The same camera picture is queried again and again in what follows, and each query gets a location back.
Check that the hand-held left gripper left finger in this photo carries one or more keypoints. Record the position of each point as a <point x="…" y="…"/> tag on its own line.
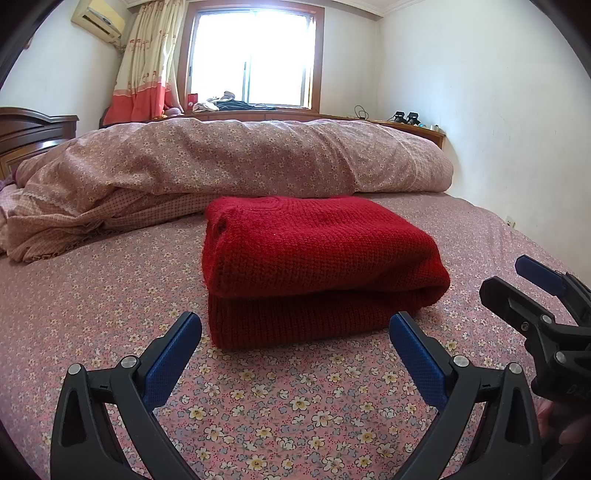
<point x="171" y="355"/>

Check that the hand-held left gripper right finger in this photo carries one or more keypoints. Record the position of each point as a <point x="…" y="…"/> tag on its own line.
<point x="415" y="355"/>

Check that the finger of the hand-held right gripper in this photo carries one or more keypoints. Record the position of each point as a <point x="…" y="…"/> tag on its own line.
<point x="503" y="295"/>
<point x="540" y="274"/>

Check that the red knitted sweater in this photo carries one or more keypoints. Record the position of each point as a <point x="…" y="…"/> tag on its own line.
<point x="323" y="258"/>

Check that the pile of clothes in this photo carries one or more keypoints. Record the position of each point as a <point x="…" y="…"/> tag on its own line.
<point x="221" y="102"/>

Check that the person's right hand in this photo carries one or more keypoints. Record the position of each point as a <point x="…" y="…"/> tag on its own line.
<point x="565" y="422"/>

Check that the pink floral bed sheet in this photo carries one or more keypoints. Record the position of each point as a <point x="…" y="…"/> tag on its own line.
<point x="300" y="406"/>

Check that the wooden ledge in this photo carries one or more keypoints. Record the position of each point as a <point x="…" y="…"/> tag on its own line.
<point x="429" y="134"/>

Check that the black device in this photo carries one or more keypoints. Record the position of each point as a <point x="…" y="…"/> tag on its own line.
<point x="406" y="118"/>

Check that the pink floral duvet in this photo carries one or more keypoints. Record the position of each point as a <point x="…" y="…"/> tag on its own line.
<point x="231" y="157"/>

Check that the lilac frilled pillow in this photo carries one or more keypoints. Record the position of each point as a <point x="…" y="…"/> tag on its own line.
<point x="11" y="177"/>

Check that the small red box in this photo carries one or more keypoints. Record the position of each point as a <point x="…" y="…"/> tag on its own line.
<point x="193" y="102"/>

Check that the dark wooden headboard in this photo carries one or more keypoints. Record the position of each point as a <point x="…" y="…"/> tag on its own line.
<point x="27" y="138"/>

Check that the cream and red curtain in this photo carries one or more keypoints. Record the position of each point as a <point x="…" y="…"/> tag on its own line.
<point x="143" y="69"/>

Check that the wooden framed window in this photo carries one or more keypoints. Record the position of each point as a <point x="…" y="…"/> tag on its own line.
<point x="249" y="55"/>

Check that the wall air conditioner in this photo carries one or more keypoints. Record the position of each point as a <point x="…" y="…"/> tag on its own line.
<point x="104" y="16"/>

